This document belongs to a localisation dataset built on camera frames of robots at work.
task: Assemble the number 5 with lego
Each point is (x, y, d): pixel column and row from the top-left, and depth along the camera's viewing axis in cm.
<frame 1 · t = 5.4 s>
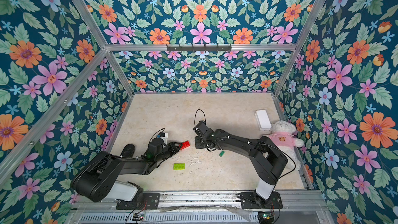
left hand: (182, 144, 90), fingers open
right hand: (198, 142, 87), fingers closed
lime green lego brick: (179, 166, 86), on the table
white teddy bear pink shirt: (282, 132, 90), point 9 cm above the table
white plastic box: (263, 120, 104), point 2 cm above the table

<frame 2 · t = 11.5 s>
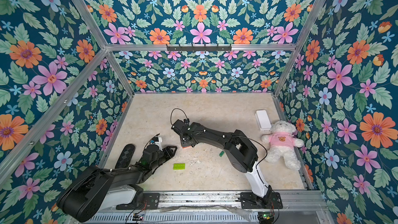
left hand: (177, 148, 88), fingers open
right hand: (187, 140, 90), fingers closed
the named things where they were.

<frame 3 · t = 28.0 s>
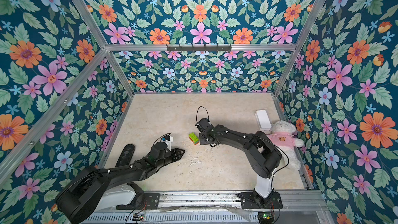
left hand: (185, 151, 86), fingers open
right hand: (204, 139, 91), fingers closed
lime green lego brick: (194, 138, 93), point 5 cm above the table
the other named things where they were.

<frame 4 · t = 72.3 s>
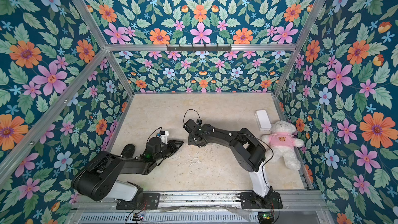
left hand: (184, 142, 87), fingers closed
right hand: (193, 141, 92), fingers open
